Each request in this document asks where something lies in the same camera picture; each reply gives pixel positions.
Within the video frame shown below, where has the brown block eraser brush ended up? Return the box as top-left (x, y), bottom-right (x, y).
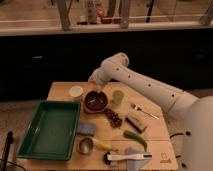
top-left (125, 114), bottom-right (146, 133)

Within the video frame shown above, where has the black floor cable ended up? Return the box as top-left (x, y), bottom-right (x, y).
top-left (169, 132), bottom-right (184, 140)

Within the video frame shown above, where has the grey folded cloth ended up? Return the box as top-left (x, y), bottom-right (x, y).
top-left (125, 147), bottom-right (152, 171)

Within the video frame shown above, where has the small metal cup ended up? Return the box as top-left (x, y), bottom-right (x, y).
top-left (78, 138), bottom-right (93, 155)

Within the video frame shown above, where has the black pole stand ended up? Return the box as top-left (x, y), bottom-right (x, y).
top-left (0, 131), bottom-right (14, 171)

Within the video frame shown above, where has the green plastic tray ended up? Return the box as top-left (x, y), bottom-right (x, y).
top-left (16, 101), bottom-right (81, 161)

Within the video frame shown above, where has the white paper cup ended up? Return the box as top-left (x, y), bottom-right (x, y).
top-left (69, 86), bottom-right (83, 101)

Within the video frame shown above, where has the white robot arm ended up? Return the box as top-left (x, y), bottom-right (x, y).
top-left (89, 53), bottom-right (213, 171)

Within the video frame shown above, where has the bunch of dark grapes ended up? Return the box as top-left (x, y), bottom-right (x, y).
top-left (104, 108), bottom-right (122, 128)

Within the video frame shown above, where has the green chili pepper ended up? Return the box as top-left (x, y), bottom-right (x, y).
top-left (123, 130), bottom-right (147, 151)

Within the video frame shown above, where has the green plastic cup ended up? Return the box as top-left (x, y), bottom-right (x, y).
top-left (112, 90), bottom-right (124, 105)

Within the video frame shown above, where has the silver fork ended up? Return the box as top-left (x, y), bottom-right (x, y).
top-left (130, 103), bottom-right (159, 120)

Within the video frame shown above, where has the blue sponge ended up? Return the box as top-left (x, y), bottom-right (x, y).
top-left (77, 123), bottom-right (96, 136)

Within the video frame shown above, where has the yellow corn cob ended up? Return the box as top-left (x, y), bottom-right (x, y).
top-left (93, 138), bottom-right (118, 152)

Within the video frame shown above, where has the brown wooden bowl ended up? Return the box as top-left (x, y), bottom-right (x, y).
top-left (83, 91), bottom-right (108, 113)

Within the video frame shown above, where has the white handled dish brush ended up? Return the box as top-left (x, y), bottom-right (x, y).
top-left (104, 152), bottom-right (152, 165)

